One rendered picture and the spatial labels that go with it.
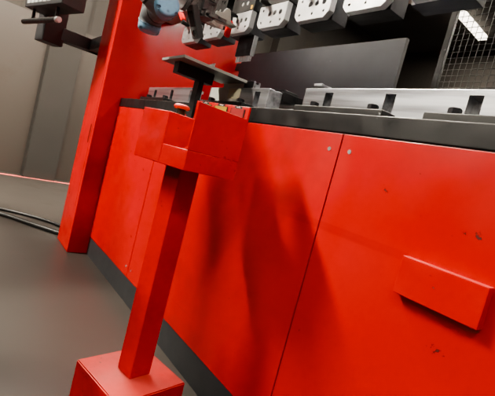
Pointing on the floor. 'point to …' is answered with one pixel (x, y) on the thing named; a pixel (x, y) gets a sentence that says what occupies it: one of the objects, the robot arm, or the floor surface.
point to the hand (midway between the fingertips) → (228, 28)
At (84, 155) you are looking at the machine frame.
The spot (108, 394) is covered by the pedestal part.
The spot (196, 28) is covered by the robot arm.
